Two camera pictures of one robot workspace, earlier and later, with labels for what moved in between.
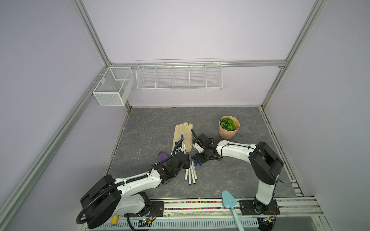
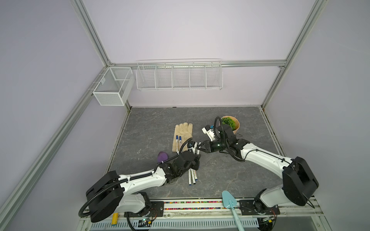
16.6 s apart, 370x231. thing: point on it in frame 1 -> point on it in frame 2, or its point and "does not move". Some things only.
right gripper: x=199 y=159 -> x=208 y=149
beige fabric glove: x=183 y=131 does not move
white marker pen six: x=194 y=171 does not move
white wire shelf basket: x=179 y=74 does not move
